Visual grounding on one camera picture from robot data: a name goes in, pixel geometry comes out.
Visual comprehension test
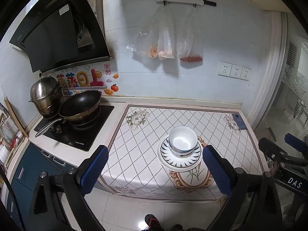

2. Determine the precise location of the white plate with pink rose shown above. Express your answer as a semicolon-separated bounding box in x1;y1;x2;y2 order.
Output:
157;134;204;173

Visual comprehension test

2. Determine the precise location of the white bowl with red flowers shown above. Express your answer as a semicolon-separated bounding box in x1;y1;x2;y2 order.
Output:
169;147;194;157

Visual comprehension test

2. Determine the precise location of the white bowl with blue pattern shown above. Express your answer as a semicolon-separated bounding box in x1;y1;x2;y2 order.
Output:
169;126;198;151

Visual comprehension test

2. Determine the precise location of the white plate with blue stripes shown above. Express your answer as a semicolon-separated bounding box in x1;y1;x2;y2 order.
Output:
160;136;202;168

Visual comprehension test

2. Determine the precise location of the blue kitchen cabinet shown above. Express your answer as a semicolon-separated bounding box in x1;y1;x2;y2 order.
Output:
7;143;74;226

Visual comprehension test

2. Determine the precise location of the glass sliding door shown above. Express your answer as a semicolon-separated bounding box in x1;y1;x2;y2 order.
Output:
247;11;308;162

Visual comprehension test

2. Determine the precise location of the black induction cooktop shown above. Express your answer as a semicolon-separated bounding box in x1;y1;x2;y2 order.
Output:
34;105;114;152

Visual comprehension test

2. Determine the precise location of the floral diamond pattern table mat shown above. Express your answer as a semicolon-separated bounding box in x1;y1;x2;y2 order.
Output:
101;104;267;201

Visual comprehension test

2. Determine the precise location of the blue smartphone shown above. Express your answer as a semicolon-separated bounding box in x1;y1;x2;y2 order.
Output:
232;113;247;130

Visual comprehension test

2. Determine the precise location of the black shoe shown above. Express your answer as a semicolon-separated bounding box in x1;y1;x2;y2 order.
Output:
145;214;161;229

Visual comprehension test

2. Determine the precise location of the stainless steel steamer pot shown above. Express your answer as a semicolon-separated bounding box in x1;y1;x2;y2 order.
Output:
29;74;64;118

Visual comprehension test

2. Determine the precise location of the plastic bag with red beans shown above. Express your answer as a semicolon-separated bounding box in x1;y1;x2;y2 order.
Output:
177;4;203;63

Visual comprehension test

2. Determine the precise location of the plastic bag with eggs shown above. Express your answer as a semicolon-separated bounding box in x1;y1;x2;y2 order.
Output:
158;4;175;60

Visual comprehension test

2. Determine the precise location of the plastic bag with orange food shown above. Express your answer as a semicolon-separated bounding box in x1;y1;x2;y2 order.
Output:
126;7;161;59

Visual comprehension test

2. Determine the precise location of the black range hood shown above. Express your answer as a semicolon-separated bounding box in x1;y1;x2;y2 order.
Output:
10;0;112;73

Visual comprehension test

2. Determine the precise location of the black wok with handle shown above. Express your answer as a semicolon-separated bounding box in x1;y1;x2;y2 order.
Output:
34;90;101;138

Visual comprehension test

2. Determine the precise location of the right white wall socket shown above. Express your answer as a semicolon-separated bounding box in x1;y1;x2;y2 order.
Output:
240;67;252;81

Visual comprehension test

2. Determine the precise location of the white wall socket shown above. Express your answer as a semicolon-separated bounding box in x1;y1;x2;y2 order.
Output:
240;67;252;81
217;62;232;77
230;65;243;79

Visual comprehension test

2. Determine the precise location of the middle white wall socket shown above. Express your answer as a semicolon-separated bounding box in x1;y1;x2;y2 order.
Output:
230;65;243;79

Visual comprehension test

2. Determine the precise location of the left white wall socket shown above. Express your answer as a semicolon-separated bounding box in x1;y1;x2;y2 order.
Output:
217;62;232;77

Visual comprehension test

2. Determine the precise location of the colourful wall sticker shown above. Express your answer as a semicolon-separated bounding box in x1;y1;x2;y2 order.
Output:
48;62;120;97

